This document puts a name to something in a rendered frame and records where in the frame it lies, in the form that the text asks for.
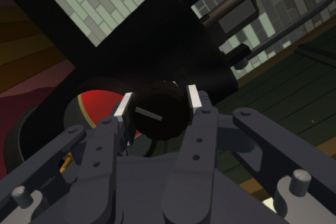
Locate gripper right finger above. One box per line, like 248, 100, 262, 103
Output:
161, 84, 336, 224

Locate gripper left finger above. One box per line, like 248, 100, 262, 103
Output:
0, 92, 137, 224

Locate black wick knob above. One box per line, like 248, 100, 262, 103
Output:
131, 80, 192, 141

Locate red lamp shade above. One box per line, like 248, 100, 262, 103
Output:
63, 89, 143, 139

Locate black lamp body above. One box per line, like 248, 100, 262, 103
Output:
47, 0, 240, 141

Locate black flat bar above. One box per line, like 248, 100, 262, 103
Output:
0, 0, 98, 78

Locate dark green flat bar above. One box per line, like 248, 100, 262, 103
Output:
293, 43, 336, 63

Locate small brass rod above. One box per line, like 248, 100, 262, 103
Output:
59, 155, 73, 174

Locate black round rim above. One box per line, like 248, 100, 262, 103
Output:
4, 103, 41, 176

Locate maroon mat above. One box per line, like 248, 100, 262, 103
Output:
0, 57, 77, 180

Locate brown cylinder with grey label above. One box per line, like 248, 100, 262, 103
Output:
200, 0, 260, 44

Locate grey bent pipe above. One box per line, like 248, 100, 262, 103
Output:
246, 0, 336, 62

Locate black bracket with grey knob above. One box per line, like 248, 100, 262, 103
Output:
224, 43, 253, 70

